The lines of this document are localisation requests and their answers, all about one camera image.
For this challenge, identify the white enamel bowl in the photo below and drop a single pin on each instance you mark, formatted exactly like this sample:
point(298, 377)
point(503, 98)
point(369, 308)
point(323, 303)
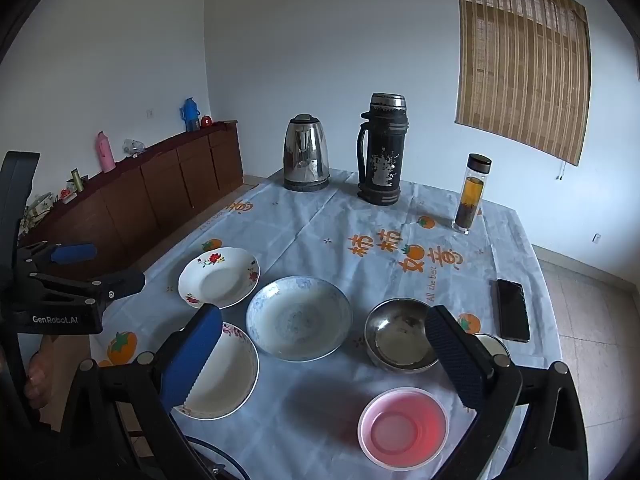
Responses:
point(492, 344)

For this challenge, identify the glass tea bottle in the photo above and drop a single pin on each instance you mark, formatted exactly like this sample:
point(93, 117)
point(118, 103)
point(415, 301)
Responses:
point(470, 195)

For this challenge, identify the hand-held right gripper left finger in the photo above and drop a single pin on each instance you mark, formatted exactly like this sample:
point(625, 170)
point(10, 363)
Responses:
point(192, 360)

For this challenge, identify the colourful clutter pile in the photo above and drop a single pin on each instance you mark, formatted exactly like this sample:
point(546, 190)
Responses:
point(40, 206)

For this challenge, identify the stainless steel electric kettle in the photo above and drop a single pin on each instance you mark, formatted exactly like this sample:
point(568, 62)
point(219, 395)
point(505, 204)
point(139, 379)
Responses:
point(306, 152)

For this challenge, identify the pink plastic bowl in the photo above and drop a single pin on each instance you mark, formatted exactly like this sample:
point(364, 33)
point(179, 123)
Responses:
point(402, 427)

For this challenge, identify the brown wooden sideboard cabinet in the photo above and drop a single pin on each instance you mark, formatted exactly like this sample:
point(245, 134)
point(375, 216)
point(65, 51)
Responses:
point(150, 195)

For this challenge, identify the person's left hand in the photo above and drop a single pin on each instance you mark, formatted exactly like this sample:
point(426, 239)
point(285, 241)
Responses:
point(37, 377)

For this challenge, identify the blue water bottle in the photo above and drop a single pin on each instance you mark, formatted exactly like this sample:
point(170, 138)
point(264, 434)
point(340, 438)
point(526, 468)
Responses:
point(190, 115)

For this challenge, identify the crumpled clear plastic bag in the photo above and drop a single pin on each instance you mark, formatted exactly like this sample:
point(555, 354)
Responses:
point(134, 147)

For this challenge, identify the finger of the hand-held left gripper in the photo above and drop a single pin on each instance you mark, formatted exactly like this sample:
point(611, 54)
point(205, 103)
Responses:
point(75, 253)
point(122, 284)

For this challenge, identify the light blue printed tablecloth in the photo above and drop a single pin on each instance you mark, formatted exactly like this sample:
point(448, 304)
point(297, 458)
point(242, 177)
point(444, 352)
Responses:
point(310, 230)

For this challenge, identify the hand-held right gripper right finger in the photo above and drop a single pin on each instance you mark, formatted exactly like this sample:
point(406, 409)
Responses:
point(454, 360)

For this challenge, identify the worn black thermos jug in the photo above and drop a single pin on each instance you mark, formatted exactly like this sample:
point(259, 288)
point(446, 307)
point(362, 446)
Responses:
point(382, 155)

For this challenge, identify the pink thermos flask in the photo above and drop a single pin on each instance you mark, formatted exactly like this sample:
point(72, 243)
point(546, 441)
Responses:
point(106, 152)

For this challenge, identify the white floral plate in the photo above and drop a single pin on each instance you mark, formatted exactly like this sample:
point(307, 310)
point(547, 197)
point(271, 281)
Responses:
point(220, 280)
point(225, 380)

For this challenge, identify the stainless steel bowl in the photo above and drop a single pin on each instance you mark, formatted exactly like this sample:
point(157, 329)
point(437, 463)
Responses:
point(397, 335)

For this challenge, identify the bamboo window blind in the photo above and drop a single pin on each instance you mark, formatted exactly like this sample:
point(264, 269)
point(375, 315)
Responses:
point(525, 60)

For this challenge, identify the black smartphone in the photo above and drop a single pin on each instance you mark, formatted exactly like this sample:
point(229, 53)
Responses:
point(513, 310)

